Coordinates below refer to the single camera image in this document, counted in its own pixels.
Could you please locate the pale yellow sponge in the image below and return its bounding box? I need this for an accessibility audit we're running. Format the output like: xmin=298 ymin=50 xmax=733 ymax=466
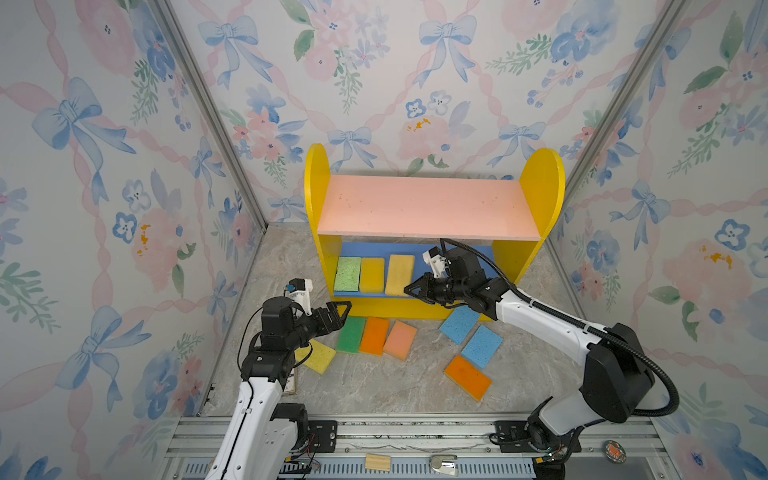
xmin=385 ymin=255 xmax=415 ymax=297

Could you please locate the orange sponge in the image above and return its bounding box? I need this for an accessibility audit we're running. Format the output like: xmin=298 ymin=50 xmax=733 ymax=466
xmin=444 ymin=355 xmax=492 ymax=402
xmin=359 ymin=317 xmax=390 ymax=356

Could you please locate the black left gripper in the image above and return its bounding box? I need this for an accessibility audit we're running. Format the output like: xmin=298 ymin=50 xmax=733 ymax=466
xmin=285 ymin=299 xmax=349 ymax=352

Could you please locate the light green sponge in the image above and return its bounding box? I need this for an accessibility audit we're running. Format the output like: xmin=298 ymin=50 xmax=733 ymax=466
xmin=334 ymin=257 xmax=362 ymax=292

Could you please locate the aluminium corner post left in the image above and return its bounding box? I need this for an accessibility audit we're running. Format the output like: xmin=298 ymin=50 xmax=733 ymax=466
xmin=148 ymin=0 xmax=267 ymax=234

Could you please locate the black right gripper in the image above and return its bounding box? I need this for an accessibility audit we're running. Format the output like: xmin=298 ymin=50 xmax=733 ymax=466
xmin=403 ymin=274 xmax=470 ymax=307

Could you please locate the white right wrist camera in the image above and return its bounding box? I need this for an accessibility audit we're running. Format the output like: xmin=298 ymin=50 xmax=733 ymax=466
xmin=422 ymin=247 xmax=450 ymax=279

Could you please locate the blue sponge near shelf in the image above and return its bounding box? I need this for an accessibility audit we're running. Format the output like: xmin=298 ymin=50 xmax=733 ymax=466
xmin=439 ymin=306 xmax=480 ymax=345

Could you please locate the yellow sponge under left arm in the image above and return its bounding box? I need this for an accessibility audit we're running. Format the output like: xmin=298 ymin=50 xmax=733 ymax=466
xmin=295 ymin=340 xmax=337 ymax=375

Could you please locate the bright yellow sponge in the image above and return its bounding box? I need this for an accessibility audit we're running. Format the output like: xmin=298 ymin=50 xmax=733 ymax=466
xmin=359 ymin=258 xmax=386 ymax=294

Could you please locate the blue sponge lower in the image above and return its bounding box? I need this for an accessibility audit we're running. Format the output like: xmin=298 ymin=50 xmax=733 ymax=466
xmin=461 ymin=325 xmax=503 ymax=370

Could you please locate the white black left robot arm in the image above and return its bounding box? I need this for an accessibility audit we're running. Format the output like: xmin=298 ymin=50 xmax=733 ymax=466
xmin=207 ymin=296 xmax=352 ymax=479

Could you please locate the dark green sponge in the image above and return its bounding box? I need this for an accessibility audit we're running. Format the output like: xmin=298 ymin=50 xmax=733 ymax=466
xmin=336 ymin=317 xmax=366 ymax=354

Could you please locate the pink salmon sponge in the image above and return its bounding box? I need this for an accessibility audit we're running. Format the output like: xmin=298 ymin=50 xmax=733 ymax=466
xmin=383 ymin=321 xmax=418 ymax=362

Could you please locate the aluminium corner post right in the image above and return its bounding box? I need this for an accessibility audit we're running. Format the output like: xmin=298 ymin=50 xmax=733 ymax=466
xmin=563 ymin=0 xmax=691 ymax=199

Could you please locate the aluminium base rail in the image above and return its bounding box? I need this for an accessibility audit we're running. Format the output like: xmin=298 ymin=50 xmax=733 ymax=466
xmin=154 ymin=413 xmax=680 ymax=479

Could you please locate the orange sponge right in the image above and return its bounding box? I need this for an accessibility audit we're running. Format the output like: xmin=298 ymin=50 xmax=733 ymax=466
xmin=444 ymin=355 xmax=492 ymax=402

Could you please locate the orange sponge left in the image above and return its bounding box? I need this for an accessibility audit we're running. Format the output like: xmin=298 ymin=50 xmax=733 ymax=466
xmin=359 ymin=317 xmax=390 ymax=356

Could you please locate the yellow pink blue wooden shelf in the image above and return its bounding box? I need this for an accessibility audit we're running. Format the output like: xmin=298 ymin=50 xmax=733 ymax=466
xmin=304 ymin=144 xmax=566 ymax=320

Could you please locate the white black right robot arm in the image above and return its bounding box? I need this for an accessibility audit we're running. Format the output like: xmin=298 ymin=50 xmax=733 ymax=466
xmin=404 ymin=247 xmax=655 ymax=452

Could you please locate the black corrugated cable conduit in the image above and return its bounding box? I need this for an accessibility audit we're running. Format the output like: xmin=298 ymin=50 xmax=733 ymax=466
xmin=439 ymin=238 xmax=680 ymax=418

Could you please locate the aluminium corner post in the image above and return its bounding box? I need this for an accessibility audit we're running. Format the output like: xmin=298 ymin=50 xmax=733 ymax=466
xmin=563 ymin=0 xmax=691 ymax=199
xmin=148 ymin=0 xmax=267 ymax=234

